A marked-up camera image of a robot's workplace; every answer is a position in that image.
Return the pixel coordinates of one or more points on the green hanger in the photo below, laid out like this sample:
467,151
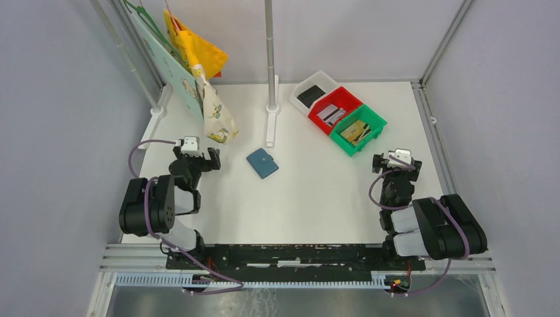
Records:
152,26

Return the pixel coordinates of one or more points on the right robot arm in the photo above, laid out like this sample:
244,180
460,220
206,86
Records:
436,228

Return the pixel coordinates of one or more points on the blue card holder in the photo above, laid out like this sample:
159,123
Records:
262,163

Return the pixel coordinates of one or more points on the light green hanging board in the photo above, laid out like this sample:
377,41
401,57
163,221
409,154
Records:
171,71

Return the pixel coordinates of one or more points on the left white stand post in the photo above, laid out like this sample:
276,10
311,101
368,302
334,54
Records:
118,23

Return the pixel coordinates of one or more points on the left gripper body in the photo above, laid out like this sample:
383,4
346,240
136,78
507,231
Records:
197,164

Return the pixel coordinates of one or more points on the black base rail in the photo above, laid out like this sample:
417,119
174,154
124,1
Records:
292,262

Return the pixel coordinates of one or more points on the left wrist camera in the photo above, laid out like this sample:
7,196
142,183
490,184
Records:
188,146

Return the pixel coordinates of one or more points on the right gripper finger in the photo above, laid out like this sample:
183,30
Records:
417,168
377,162

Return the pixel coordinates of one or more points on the white cards in red bin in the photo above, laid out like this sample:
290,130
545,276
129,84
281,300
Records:
331,114

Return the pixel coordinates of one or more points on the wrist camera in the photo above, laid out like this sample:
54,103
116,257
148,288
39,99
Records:
188,146
400,158

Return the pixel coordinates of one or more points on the gold cards in green bin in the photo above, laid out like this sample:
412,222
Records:
356,132

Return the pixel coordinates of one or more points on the white cable duct strip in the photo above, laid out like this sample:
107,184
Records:
187,280

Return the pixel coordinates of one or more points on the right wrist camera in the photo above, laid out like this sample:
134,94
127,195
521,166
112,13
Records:
400,158

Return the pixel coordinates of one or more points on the green plastic bin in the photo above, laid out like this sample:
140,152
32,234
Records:
365,114

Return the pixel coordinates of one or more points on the yellow cloth bag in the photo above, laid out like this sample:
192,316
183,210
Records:
202,58

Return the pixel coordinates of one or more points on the metal pole with white base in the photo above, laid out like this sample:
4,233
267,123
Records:
272,107

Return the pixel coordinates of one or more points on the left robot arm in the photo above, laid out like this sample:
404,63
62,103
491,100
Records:
153,211

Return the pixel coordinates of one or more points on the black cards in white bin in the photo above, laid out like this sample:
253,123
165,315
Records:
310,95

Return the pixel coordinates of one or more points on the white plastic bin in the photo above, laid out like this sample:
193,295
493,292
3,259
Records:
320,78

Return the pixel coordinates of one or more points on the red plastic bin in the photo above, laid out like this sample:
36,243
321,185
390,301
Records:
340,97

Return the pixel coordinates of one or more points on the cream patterned cloth bag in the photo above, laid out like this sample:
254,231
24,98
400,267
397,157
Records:
218,122

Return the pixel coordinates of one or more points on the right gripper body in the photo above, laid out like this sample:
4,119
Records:
396,172

